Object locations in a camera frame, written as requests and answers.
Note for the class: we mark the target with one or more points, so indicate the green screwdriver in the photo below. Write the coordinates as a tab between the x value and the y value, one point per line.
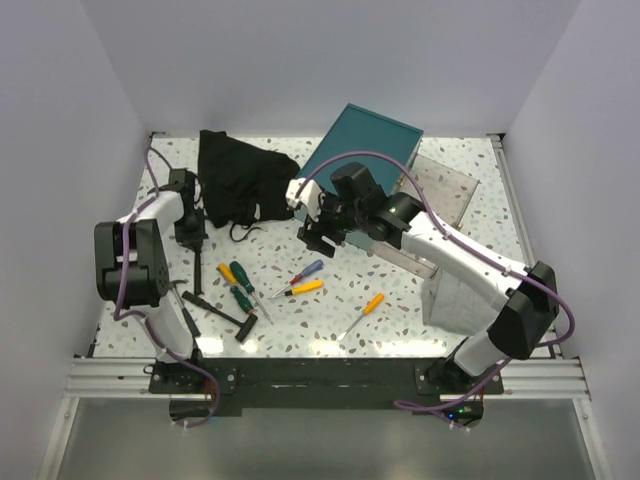
243	279
242	300

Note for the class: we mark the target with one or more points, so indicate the black T-handle tool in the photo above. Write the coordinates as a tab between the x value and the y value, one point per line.
244	327

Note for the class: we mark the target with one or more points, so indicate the clear plastic drawer tray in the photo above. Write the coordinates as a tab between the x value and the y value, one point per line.
449	193

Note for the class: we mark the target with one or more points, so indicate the grey folded cloth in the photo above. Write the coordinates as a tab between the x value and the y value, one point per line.
449	304

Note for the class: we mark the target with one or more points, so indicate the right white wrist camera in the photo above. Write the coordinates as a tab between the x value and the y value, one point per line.
305	193

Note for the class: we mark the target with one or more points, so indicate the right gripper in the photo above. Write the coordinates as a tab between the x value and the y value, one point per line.
313	234

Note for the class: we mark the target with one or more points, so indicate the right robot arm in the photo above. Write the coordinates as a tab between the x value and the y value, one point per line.
524	298

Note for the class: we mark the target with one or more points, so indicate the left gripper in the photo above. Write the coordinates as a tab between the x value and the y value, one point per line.
193	240

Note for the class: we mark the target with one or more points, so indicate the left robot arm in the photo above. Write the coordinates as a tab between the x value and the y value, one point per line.
132	269

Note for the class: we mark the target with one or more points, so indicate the orange screwdriver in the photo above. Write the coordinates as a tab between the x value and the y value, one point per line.
226	272
369	308
299	289

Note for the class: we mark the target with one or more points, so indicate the small claw hammer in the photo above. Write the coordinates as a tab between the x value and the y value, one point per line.
190	322

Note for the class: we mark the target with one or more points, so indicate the black cloth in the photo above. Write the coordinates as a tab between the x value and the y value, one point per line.
241	184

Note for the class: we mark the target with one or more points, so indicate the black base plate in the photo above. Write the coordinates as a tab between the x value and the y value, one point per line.
229	386

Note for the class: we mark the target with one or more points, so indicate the teal metal box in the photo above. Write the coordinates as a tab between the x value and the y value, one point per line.
386	147

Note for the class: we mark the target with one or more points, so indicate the blue red screwdriver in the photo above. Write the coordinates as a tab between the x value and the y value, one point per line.
310	269

